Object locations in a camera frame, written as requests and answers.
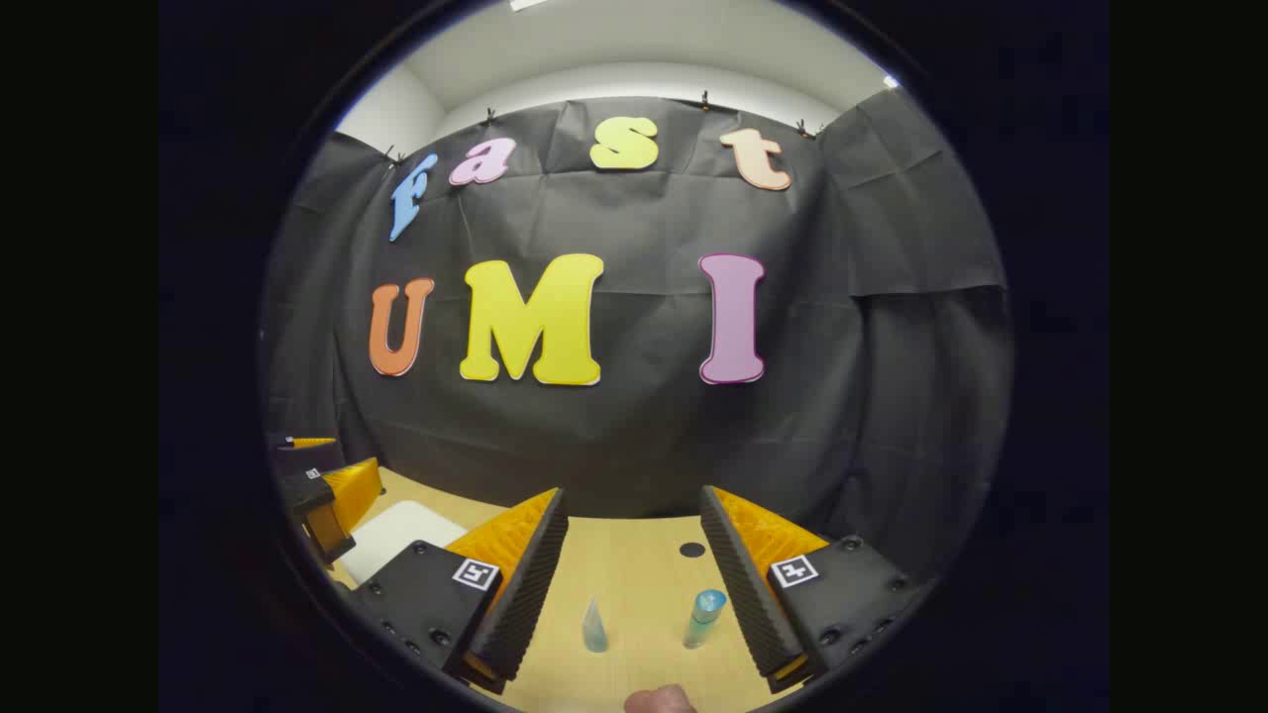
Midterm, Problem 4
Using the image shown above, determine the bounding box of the blue cylindrical bottle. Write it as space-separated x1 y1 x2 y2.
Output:
683 589 728 651

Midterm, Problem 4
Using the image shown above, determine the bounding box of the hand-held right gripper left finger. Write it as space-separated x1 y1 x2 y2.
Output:
347 485 571 696

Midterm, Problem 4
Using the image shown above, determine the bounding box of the black backdrop cloth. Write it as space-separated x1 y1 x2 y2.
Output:
263 94 1013 585

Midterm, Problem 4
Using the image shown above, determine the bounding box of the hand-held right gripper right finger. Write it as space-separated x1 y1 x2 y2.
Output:
699 484 927 694

